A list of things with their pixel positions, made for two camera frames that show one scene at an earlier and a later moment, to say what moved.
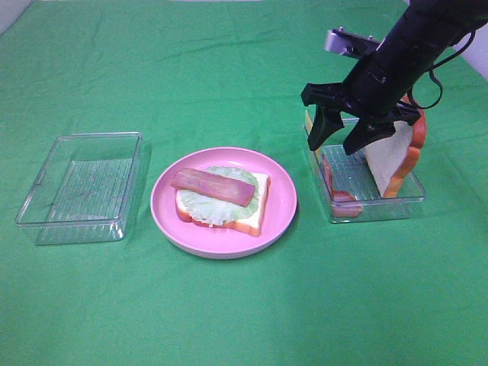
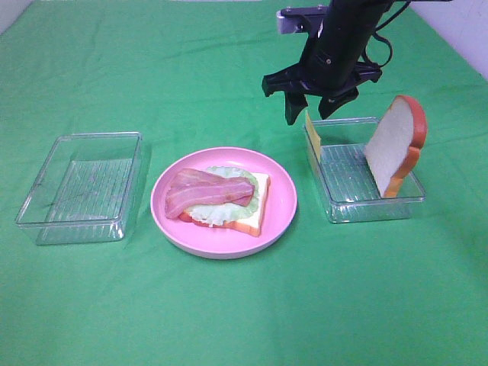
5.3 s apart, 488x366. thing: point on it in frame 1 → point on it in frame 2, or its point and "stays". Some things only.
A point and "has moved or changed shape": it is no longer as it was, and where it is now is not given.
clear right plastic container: x=348 y=185 stays
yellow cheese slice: x=309 y=125 stays
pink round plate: x=224 y=242 stays
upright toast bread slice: x=396 y=156 stays
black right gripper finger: x=325 y=123 → x=295 y=102
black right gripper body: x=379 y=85 → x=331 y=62
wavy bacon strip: x=343 y=204 → x=187 y=187
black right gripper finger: x=367 y=133 → x=330 y=103
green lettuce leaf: x=214 y=211 stays
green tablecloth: x=191 y=75 stays
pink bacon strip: x=213 y=186 has moved or changed shape
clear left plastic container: x=85 y=190 stays
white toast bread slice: x=251 y=223 stays
